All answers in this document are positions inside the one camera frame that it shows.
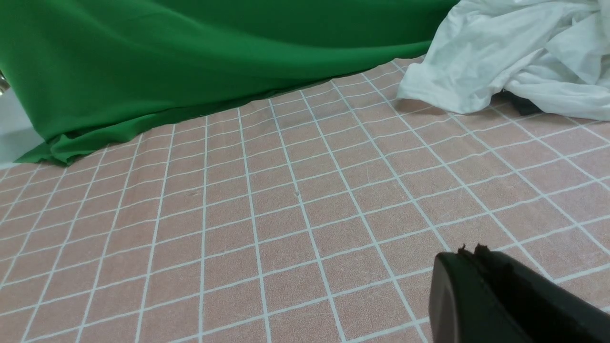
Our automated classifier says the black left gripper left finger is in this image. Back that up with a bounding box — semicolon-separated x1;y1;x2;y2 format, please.
428;248;525;343

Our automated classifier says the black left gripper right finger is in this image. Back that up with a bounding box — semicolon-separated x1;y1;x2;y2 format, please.
473;245;610;343

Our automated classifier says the white shirt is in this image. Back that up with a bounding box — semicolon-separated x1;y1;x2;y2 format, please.
397;0;610;121

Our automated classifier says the pink checkered tablecloth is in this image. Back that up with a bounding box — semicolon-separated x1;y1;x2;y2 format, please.
0;60;610;343

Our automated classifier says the green backdrop cloth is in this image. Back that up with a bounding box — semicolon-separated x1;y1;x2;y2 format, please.
0;0;456;166

